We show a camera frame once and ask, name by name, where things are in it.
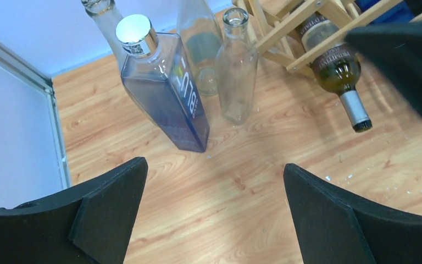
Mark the dark labelled clear bottle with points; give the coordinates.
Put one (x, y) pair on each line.
(106, 16)

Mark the small clear bottle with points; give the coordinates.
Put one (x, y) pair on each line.
(236, 62)

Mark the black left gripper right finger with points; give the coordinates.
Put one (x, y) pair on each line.
(334, 225)

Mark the olive wine bottle silver neck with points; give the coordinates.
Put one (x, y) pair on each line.
(337, 70)

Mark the wooden wine rack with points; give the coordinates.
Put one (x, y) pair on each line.
(280, 43)

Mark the clear glass bottle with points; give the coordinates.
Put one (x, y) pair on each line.
(202, 39)

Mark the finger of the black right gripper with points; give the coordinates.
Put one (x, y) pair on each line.
(395, 49)

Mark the blue square glass bottle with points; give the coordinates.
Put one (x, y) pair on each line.
(157, 74)

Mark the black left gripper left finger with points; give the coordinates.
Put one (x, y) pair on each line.
(90, 222)

